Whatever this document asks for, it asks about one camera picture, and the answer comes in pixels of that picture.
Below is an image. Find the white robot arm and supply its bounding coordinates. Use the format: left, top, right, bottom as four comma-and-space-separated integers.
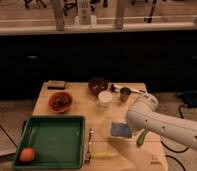
126, 93, 197, 151

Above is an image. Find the green plastic tray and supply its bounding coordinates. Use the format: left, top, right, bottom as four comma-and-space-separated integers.
12, 116, 85, 170

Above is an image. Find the dark red bowl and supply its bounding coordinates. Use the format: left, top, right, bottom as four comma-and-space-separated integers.
88, 77, 108, 95

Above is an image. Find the white round container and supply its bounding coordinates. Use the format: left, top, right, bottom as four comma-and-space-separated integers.
98, 91, 113, 107

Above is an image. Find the metal measuring cup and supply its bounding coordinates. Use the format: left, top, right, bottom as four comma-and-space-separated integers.
111, 84, 144, 102

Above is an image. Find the orange bowl with food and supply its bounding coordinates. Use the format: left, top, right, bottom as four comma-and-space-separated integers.
48, 91, 73, 113

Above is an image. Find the dark rectangular block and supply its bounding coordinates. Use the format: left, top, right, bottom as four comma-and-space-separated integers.
47, 80, 66, 89

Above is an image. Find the green chili pepper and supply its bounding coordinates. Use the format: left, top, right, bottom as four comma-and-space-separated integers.
137, 129, 149, 147

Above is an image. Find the dark blue device on floor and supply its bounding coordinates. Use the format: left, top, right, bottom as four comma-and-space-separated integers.
178, 92, 197, 108

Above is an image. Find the orange fruit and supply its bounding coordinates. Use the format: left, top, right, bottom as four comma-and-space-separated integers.
19, 147, 35, 162

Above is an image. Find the wooden post right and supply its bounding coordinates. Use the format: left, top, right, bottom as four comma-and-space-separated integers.
114, 0, 125, 29

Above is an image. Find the wooden post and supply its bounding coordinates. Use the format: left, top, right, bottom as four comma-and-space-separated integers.
114, 0, 125, 29
51, 0, 65, 31

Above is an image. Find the yellow handled fork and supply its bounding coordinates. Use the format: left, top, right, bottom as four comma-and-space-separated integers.
84, 128, 118, 164

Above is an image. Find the black cable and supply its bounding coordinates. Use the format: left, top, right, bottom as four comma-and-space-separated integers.
160, 103, 190, 171

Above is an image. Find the wooden post left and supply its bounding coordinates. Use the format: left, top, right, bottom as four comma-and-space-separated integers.
51, 0, 65, 31

